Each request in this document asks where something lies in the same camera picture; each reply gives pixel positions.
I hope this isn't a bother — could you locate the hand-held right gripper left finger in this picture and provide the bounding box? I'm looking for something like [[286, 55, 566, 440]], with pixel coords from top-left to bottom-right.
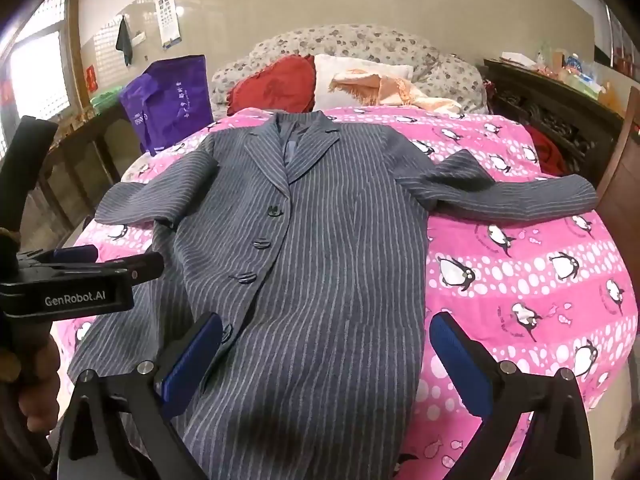
[[57, 311, 224, 480]]

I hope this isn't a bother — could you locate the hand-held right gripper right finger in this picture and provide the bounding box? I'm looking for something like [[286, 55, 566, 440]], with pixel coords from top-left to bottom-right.
[[429, 311, 596, 480]]

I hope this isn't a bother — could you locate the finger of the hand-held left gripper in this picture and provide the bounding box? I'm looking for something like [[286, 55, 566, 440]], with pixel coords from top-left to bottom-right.
[[20, 245, 99, 266], [47, 251, 165, 288]]

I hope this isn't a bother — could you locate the grey pinstriped coat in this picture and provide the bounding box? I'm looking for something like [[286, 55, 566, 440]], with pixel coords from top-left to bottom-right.
[[67, 112, 599, 480]]

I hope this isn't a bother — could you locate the person's left hand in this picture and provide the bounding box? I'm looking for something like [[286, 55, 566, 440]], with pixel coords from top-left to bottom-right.
[[0, 330, 64, 433]]

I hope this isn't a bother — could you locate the wooden side table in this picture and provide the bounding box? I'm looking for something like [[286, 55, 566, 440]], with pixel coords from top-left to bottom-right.
[[22, 102, 147, 241]]

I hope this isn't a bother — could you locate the pink penguin blanket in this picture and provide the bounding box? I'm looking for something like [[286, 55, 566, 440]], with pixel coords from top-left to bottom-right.
[[50, 105, 640, 480]]

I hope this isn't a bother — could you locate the green plastic bag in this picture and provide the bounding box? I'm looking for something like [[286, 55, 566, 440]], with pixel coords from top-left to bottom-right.
[[89, 86, 127, 112]]

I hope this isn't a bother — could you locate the purple shopping bag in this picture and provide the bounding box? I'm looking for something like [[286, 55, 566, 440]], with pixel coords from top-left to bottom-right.
[[118, 54, 215, 157]]

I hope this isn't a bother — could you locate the window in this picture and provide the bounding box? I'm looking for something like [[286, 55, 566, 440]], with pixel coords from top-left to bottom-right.
[[0, 0, 82, 161]]

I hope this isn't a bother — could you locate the dark hanging cloth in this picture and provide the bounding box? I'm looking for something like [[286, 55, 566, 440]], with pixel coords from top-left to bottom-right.
[[115, 15, 134, 67]]

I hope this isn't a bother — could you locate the red pillow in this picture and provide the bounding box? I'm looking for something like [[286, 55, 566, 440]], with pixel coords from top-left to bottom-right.
[[227, 54, 317, 116]]

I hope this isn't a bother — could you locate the red cloth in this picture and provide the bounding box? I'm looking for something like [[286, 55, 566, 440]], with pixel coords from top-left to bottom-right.
[[522, 125, 569, 177]]

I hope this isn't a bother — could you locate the eye chart poster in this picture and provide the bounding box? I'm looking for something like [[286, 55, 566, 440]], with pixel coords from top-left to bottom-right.
[[156, 0, 184, 51]]

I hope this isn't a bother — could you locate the dark carved wooden cabinet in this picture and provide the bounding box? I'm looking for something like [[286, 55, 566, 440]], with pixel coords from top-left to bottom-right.
[[482, 57, 627, 183]]

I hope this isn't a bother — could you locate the orange fringed scarf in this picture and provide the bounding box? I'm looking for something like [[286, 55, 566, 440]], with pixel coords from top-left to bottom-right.
[[329, 67, 464, 114]]

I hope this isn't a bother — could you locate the white pillow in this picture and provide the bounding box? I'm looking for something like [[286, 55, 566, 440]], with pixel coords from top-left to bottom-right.
[[312, 53, 415, 111]]

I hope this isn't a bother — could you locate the clutter of boxes and bottles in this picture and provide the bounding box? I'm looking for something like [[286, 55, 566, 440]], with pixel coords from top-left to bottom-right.
[[500, 42, 627, 108]]

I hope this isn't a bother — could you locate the floral bed cover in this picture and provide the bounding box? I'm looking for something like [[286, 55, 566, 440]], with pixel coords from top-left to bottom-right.
[[210, 23, 489, 122]]

